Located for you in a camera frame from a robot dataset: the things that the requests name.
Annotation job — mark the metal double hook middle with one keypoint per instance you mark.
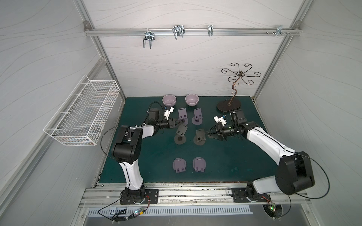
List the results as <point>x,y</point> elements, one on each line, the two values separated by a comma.
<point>178,31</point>

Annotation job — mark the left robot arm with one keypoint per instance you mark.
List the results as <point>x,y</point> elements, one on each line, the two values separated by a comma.
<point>128,148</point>

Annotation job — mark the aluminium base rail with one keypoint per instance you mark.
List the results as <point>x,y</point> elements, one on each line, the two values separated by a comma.
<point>169,194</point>

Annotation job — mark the metal double hook left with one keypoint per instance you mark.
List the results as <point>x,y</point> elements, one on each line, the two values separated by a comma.
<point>149,37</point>

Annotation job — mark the green table mat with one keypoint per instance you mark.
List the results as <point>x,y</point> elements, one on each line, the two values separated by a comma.
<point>235,159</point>

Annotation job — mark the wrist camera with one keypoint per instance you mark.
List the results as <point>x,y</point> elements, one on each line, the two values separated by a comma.
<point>168,110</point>
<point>221,120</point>

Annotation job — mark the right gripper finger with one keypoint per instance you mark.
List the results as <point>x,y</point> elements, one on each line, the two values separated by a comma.
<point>215,130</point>
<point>216,136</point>

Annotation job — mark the brown metal jewelry stand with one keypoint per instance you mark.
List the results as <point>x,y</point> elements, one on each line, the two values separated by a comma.
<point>236,78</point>

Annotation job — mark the pink bowl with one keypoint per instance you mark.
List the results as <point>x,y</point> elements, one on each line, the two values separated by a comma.
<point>169,100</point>
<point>192,99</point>

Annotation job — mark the purple phone stand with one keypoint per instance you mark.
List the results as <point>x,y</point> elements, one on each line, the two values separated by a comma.
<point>197,118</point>
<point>183,115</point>
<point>199,164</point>
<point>179,165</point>

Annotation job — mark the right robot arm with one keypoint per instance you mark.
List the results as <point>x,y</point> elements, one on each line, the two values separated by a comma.
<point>294,169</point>

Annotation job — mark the white vent strip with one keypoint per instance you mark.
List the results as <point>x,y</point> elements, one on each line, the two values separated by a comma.
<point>218,210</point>

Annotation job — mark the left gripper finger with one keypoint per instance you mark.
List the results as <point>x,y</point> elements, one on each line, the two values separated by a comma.
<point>179,120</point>
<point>176,125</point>

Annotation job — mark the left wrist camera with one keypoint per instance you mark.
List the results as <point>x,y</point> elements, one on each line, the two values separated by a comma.
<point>168,110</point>

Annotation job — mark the metal double hook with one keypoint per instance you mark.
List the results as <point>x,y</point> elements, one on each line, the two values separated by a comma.
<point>149,37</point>
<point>178,31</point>

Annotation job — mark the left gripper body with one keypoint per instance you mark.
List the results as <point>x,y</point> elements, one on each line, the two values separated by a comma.
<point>171,123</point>

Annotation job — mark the right pink bowl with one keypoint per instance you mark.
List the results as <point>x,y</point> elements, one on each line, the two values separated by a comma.
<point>192,99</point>

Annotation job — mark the aluminium top rail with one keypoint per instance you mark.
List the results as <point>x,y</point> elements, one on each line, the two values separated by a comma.
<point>197,32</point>

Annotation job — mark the metal hook right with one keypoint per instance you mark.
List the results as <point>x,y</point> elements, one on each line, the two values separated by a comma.
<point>278,32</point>

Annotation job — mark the white wire basket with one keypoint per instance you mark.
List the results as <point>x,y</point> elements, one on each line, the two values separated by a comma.
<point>82,117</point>

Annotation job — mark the small metal hook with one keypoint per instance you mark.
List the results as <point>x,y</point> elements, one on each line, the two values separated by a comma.
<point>210,30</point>

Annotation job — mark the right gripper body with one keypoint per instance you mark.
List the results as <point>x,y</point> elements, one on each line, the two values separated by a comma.
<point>220,133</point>

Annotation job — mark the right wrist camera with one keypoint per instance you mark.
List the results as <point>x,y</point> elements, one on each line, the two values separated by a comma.
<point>221,120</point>

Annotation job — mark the left pink bowl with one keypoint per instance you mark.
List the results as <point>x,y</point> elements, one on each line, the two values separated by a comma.
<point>169,100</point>

